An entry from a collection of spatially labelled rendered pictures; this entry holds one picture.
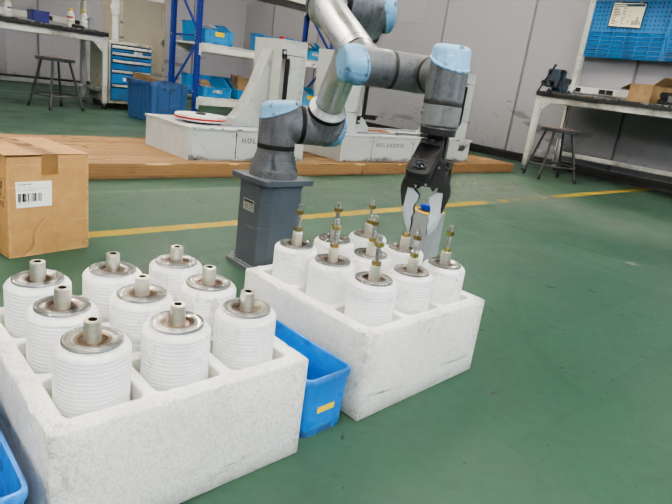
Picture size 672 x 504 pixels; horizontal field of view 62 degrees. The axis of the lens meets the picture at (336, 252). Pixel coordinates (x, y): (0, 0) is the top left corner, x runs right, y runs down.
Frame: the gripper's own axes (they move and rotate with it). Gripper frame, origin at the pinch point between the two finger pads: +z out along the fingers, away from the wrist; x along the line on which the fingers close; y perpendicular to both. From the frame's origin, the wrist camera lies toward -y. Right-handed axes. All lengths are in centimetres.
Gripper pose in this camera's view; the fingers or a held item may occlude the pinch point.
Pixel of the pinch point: (418, 227)
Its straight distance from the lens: 115.4
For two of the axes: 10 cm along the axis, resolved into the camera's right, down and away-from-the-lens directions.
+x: -9.3, -2.2, 2.9
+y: 3.4, -2.3, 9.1
